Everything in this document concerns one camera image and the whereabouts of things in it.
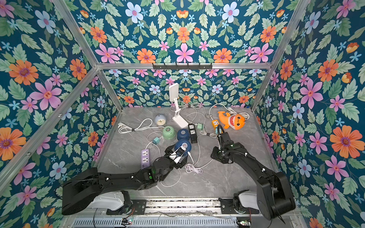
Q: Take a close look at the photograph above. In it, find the green cordless meat grinder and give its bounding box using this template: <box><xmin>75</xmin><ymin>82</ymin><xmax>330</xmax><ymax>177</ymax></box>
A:
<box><xmin>162</xmin><ymin>126</ymin><xmax>176</xmax><ymax>140</ymax></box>

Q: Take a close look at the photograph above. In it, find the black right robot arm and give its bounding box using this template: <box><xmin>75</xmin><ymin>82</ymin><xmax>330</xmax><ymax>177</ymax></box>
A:
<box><xmin>211</xmin><ymin>125</ymin><xmax>296</xmax><ymax>220</ymax></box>

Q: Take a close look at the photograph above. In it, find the white folding desk lamp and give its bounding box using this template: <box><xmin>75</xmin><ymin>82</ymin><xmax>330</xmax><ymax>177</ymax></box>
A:
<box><xmin>169</xmin><ymin>83</ymin><xmax>188</xmax><ymax>129</ymax></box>

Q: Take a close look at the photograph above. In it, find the purple power strip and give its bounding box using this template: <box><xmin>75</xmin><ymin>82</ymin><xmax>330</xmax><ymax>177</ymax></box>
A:
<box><xmin>141</xmin><ymin>149</ymin><xmax>150</xmax><ymax>169</ymax></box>

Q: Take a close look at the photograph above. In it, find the round blue alarm clock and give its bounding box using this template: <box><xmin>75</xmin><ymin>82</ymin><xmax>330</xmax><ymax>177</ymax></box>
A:
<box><xmin>155</xmin><ymin>114</ymin><xmax>166</xmax><ymax>126</ymax></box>

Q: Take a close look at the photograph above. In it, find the white bundled cable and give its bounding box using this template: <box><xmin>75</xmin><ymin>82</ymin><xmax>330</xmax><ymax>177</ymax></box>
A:
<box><xmin>182</xmin><ymin>102</ymin><xmax>217</xmax><ymax>139</ymax></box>

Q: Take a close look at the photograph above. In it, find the dark blue meat grinder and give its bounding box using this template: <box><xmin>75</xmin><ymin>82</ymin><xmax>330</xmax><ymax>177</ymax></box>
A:
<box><xmin>174</xmin><ymin>139</ymin><xmax>192</xmax><ymax>155</ymax></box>
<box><xmin>177</xmin><ymin>129</ymin><xmax>190</xmax><ymax>141</ymax></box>

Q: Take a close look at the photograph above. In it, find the black power strip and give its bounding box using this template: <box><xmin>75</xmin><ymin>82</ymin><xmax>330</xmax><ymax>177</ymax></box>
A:
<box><xmin>188</xmin><ymin>123</ymin><xmax>198</xmax><ymax>143</ymax></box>

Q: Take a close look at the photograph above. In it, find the white purple strip cord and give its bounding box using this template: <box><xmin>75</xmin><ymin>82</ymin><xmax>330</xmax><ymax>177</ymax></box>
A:
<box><xmin>117</xmin><ymin>118</ymin><xmax>165</xmax><ymax>135</ymax></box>

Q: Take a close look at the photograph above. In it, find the light teal charger adapter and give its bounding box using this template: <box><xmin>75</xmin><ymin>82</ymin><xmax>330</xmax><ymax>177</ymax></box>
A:
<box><xmin>152</xmin><ymin>137</ymin><xmax>160</xmax><ymax>145</ymax></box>

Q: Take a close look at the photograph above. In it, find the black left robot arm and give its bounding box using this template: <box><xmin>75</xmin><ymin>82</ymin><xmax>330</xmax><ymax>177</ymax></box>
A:
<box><xmin>62</xmin><ymin>143</ymin><xmax>191</xmax><ymax>216</ymax></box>

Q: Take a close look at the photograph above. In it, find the orange shark plush toy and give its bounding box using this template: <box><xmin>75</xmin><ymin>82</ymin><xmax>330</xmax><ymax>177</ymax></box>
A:
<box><xmin>218</xmin><ymin>111</ymin><xmax>246</xmax><ymax>130</ymax></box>

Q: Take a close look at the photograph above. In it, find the dark blue meat grinder front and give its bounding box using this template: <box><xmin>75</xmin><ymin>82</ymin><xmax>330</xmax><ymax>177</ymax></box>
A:
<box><xmin>174</xmin><ymin>139</ymin><xmax>192</xmax><ymax>155</ymax></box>

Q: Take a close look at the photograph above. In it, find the orange power strip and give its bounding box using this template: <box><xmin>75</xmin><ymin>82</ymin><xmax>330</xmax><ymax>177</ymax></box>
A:
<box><xmin>212</xmin><ymin>119</ymin><xmax>220</xmax><ymax>129</ymax></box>

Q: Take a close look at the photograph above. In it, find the white power strip cord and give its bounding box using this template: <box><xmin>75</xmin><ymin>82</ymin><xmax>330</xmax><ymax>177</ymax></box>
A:
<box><xmin>209</xmin><ymin>103</ymin><xmax>250</xmax><ymax>120</ymax></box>

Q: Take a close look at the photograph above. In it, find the green USB charger adapter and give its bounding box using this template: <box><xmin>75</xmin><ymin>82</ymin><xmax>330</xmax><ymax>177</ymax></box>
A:
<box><xmin>197</xmin><ymin>123</ymin><xmax>204</xmax><ymax>130</ymax></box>

